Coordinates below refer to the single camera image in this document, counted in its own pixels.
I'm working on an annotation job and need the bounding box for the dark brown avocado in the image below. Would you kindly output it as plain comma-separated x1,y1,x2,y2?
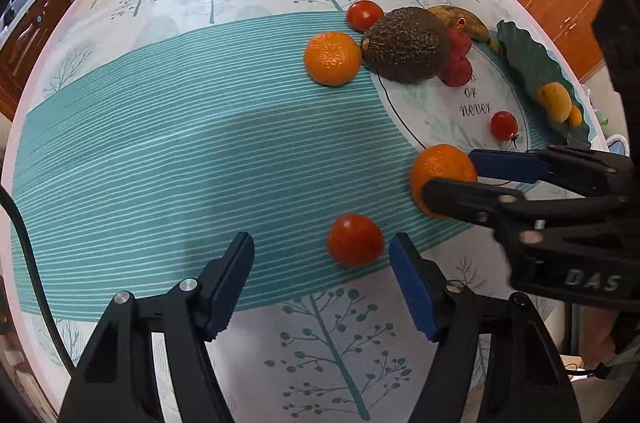
361,7,452,84

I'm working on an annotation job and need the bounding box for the dark wooden kitchen cabinet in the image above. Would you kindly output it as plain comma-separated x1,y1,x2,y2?
0,0,111,118

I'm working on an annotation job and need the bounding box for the orange tangerine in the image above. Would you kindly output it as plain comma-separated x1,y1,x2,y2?
303,31,362,87
410,144,479,220

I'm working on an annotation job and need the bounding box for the dark green wavy plate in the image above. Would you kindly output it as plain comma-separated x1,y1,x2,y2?
495,20,593,148

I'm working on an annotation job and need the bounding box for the cherry tomato with stem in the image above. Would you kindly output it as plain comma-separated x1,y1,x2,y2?
490,111,521,148

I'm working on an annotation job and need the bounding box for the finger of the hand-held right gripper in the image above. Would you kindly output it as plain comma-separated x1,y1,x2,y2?
421,176,632,234
469,145,635,198

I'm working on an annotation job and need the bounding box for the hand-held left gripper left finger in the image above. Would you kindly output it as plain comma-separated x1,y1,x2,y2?
59,231,256,423

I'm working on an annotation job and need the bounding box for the black cable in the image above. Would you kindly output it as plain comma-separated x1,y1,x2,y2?
0,188,76,374

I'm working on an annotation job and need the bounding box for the overripe spotted banana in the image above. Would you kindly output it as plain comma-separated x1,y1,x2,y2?
427,5,501,54

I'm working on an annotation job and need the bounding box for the yellow mango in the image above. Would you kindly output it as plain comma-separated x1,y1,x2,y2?
536,82,573,124

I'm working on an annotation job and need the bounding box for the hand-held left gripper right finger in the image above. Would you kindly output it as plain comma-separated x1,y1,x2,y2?
389,232,583,423

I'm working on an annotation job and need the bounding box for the red tomato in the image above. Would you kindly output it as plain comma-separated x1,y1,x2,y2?
346,0,385,32
326,213,386,269

